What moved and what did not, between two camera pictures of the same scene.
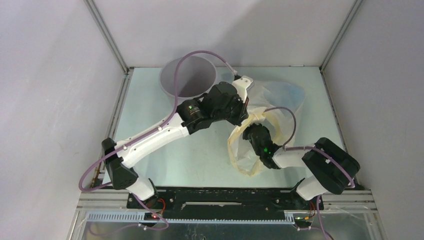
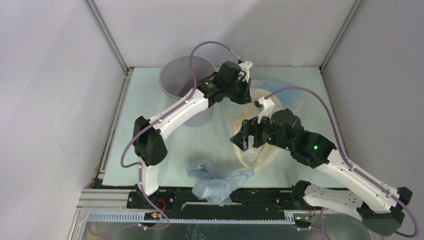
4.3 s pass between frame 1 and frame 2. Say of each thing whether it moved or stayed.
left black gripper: moved
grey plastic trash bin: stayed
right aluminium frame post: stayed
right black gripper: moved
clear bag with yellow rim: moved
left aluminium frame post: stayed
